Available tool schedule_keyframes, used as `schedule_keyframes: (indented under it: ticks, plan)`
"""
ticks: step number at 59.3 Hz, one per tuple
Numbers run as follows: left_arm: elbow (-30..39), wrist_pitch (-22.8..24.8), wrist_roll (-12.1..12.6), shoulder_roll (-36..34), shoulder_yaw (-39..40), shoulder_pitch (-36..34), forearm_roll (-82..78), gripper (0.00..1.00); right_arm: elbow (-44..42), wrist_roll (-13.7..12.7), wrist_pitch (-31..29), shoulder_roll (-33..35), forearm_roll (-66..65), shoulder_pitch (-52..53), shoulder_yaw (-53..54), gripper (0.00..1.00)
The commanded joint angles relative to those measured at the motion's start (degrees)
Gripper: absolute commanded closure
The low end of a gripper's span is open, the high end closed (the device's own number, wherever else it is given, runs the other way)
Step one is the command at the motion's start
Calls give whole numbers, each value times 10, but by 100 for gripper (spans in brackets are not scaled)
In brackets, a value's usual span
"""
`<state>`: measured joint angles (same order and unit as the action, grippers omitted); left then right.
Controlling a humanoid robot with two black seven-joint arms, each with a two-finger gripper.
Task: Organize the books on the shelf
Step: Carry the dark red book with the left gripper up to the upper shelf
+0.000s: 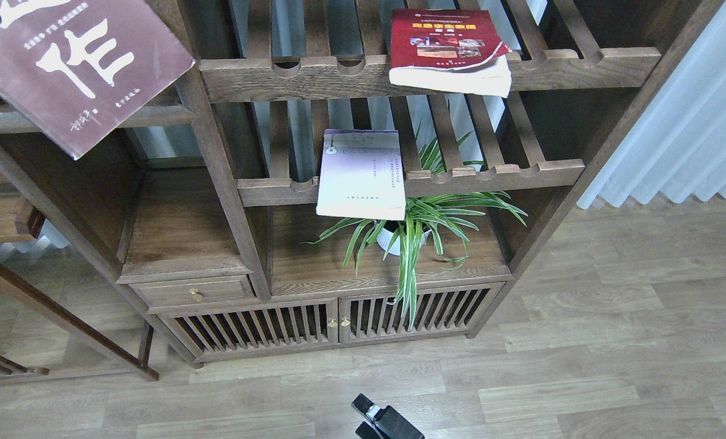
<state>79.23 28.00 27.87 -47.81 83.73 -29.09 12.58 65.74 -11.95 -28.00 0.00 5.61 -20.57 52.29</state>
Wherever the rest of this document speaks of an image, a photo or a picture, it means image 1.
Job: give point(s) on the maroon book with white characters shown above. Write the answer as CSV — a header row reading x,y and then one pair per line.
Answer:
x,y
77,69

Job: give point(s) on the dark wooden bookshelf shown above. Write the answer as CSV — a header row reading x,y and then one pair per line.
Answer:
x,y
211,184

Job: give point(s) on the green spider plant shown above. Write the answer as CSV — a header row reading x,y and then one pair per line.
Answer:
x,y
449,217

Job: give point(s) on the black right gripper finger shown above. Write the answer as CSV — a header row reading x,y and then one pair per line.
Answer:
x,y
366,431
388,421

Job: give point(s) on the white curtain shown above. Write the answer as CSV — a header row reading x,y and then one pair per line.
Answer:
x,y
678,147

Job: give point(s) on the white and purple book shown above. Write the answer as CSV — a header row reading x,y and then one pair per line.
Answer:
x,y
361,175

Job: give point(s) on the red paperback book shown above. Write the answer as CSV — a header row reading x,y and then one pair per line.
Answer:
x,y
451,50

